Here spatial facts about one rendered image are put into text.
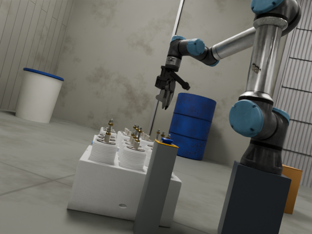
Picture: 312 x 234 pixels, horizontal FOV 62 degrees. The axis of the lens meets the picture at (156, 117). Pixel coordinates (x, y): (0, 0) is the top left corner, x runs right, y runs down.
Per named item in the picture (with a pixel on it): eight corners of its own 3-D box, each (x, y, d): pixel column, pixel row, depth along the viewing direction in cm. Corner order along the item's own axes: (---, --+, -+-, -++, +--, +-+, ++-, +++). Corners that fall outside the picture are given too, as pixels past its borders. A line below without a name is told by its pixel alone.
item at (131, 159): (140, 198, 102) (152, 153, 102) (122, 198, 95) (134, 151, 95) (126, 189, 109) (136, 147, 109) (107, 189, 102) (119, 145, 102)
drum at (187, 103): (203, 159, 397) (217, 103, 398) (201, 162, 338) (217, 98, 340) (167, 148, 410) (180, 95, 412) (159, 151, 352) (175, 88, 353)
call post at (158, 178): (152, 231, 90) (173, 145, 91) (155, 242, 83) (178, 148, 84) (132, 228, 89) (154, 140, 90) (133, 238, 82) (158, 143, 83)
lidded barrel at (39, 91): (35, 117, 379) (45, 75, 380) (61, 125, 358) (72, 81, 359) (2, 112, 332) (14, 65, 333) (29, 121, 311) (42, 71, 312)
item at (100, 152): (107, 186, 105) (118, 143, 106) (106, 194, 96) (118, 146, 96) (83, 181, 104) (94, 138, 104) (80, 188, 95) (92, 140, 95)
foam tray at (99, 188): (154, 194, 136) (162, 161, 136) (171, 228, 98) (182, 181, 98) (80, 179, 129) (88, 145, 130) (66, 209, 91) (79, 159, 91)
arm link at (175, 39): (180, 33, 123) (168, 35, 130) (174, 55, 123) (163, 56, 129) (191, 39, 128) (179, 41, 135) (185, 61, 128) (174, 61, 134)
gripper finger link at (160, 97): (154, 107, 128) (159, 89, 130) (165, 109, 126) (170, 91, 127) (152, 105, 125) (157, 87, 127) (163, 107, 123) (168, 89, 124)
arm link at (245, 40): (308, 7, 102) (207, 53, 137) (297, -7, 95) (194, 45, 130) (312, 33, 99) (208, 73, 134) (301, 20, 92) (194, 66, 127)
